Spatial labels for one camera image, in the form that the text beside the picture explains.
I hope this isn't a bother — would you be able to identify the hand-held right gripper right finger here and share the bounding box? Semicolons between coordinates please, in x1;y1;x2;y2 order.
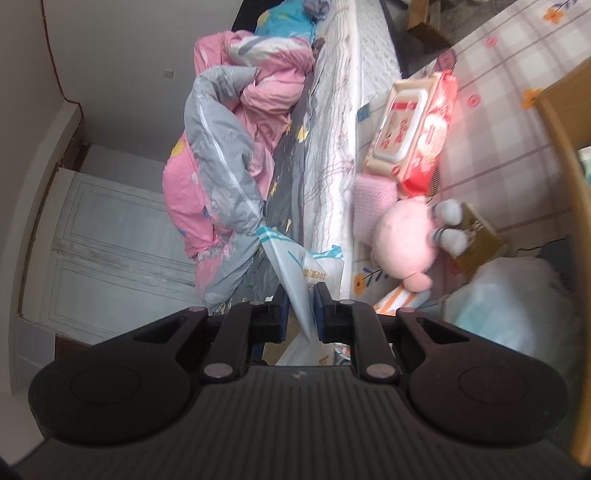
312;282;504;384

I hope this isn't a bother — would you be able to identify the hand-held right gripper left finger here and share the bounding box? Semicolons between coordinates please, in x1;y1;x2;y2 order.
97;285;291;384

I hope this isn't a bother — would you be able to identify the white blue tissue packet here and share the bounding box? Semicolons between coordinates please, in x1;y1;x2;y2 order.
256;225;352;366

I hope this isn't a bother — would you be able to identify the orange striped sock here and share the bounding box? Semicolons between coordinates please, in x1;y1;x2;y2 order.
373;284;433;315

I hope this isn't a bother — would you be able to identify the pink plush toy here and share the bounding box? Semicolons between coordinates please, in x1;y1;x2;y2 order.
369;196;465;294

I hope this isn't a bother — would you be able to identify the pink knitted cloth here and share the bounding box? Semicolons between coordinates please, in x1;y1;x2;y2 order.
355;174;399;243

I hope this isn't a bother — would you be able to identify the gold drink carton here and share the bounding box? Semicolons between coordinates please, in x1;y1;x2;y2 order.
450;203;511;278

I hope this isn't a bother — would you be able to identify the white teal plastic bag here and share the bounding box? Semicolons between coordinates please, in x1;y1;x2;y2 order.
442;256;583;371

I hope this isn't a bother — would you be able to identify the long cardboard box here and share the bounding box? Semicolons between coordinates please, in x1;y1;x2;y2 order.
534;71;591;468

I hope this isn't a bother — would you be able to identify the white panel door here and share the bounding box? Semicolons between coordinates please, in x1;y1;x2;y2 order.
39;166;205;346

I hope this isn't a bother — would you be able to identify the pink grey floral quilt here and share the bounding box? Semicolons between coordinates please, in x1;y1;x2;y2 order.
163;30;319;315

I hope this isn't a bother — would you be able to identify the white quilted mattress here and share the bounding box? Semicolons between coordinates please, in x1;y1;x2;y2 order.
295;0;403;301

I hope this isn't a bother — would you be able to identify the red wet wipes pack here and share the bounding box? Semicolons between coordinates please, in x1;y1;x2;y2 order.
362;71;459;199

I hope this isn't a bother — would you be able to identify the checked floral mat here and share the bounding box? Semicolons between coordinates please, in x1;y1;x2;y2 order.
342;0;591;324

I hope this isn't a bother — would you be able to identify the teal pillow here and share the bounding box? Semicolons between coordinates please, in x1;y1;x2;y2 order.
254;6;320;48

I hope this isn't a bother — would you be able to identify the black headboard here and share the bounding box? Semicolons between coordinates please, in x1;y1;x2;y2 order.
231;0;260;33

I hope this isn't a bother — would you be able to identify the red wall cable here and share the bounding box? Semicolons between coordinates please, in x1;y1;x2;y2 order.
44;0;83;106

